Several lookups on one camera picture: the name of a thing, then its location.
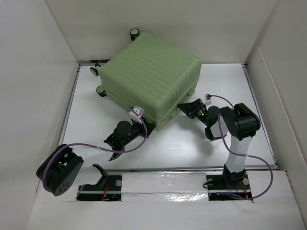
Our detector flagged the light green hard suitcase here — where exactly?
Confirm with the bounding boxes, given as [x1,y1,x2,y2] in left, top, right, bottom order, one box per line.
[90,28,202,130]

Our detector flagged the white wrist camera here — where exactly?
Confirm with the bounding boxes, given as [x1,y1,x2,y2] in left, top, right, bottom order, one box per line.
[129,106,144,120]
[204,94,212,105]

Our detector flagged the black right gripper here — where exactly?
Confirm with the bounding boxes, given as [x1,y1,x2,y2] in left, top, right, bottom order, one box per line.
[177,99,210,127]

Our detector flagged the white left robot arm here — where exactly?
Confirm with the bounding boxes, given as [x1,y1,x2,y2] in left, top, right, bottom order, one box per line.
[36,118,156,196]

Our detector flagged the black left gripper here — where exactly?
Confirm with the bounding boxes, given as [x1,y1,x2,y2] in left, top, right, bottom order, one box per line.
[122,117,156,147]

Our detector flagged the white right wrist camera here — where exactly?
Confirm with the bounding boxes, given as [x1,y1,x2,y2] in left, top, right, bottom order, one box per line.
[204,94,212,105]

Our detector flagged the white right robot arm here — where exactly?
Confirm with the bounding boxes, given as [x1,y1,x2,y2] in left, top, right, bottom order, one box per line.
[177,99,261,190]

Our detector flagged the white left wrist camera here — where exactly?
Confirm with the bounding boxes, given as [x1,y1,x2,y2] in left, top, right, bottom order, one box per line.
[129,106,144,120]

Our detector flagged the aluminium table frame rail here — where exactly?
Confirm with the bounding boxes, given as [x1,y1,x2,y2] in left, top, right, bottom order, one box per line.
[49,61,279,199]

